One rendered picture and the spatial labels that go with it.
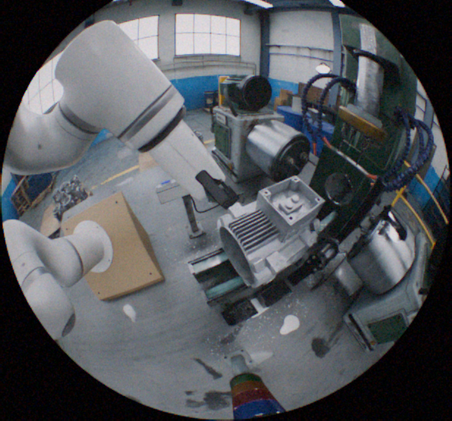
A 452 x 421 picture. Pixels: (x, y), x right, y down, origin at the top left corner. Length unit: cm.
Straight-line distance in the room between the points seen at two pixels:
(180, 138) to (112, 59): 11
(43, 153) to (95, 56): 9
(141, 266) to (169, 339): 28
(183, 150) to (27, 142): 16
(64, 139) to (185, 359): 62
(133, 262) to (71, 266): 27
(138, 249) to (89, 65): 52
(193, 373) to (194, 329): 20
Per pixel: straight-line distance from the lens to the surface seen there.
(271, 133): 63
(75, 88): 16
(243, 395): 27
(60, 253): 40
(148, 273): 58
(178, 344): 60
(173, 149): 16
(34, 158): 15
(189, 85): 595
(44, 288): 30
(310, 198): 39
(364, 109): 50
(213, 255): 49
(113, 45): 16
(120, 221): 56
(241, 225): 31
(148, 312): 63
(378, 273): 51
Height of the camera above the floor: 136
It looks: 45 degrees down
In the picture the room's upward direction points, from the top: straight up
